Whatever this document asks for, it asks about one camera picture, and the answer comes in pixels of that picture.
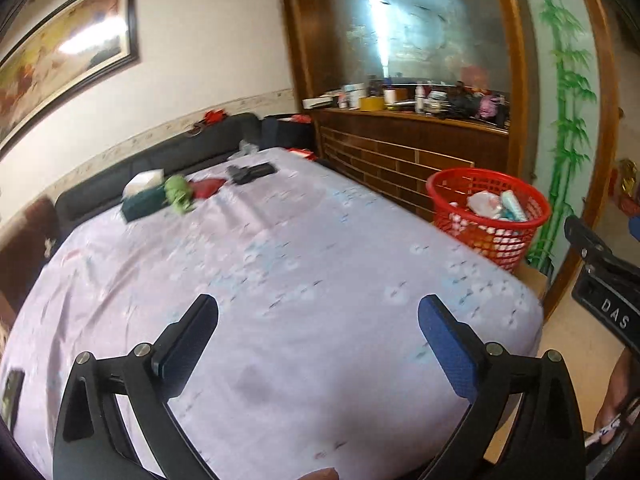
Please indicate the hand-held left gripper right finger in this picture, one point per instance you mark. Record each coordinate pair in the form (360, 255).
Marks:
(450, 355)

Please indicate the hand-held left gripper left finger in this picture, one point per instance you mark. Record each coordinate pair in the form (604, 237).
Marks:
(185, 355)

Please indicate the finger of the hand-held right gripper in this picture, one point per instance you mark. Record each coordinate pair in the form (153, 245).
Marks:
(635, 225)
(580, 235)

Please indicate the red plastic basket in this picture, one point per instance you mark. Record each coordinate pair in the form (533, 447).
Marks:
(500, 245)

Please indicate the person's right forearm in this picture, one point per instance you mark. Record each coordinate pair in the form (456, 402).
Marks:
(617, 390)

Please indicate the gold ornament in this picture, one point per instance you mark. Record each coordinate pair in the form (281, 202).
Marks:
(629, 180)

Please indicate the wooden stool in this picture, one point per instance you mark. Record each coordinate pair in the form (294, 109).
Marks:
(535, 277)

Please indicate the teal tissue pack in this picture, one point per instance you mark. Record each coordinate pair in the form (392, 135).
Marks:
(515, 207)

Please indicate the white patterned strip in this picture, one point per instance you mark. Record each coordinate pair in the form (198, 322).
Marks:
(607, 427)

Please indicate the floral lilac tablecloth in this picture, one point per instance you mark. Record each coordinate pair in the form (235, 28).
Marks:
(300, 260)

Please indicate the bamboo painted glass panel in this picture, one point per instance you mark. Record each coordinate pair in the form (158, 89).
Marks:
(570, 85)

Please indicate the dark green tissue box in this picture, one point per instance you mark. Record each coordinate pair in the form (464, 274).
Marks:
(142, 205)

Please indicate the pink flowers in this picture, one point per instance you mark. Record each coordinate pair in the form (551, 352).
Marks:
(487, 105)

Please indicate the green cloth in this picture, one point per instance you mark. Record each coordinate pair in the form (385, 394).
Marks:
(177, 192)

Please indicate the red pouch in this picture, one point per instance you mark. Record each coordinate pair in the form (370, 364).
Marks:
(207, 187)

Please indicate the white charger plug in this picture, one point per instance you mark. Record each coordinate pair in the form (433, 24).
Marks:
(48, 246)

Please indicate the black toy pistol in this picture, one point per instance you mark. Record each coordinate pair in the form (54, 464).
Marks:
(250, 172)

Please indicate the brown armchair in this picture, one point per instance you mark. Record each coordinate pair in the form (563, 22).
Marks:
(25, 245)

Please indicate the black leather sofa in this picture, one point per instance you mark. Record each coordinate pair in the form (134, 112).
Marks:
(165, 155)

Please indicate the clear plastic bag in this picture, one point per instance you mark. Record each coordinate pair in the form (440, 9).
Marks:
(248, 146)

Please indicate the white cup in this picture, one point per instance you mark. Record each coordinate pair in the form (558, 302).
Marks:
(390, 97)

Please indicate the yellow round container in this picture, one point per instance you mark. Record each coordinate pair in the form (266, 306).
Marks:
(372, 103)

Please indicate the white jar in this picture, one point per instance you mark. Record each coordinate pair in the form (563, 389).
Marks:
(355, 96)

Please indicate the framed horse painting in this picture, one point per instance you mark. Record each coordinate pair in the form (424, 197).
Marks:
(60, 50)

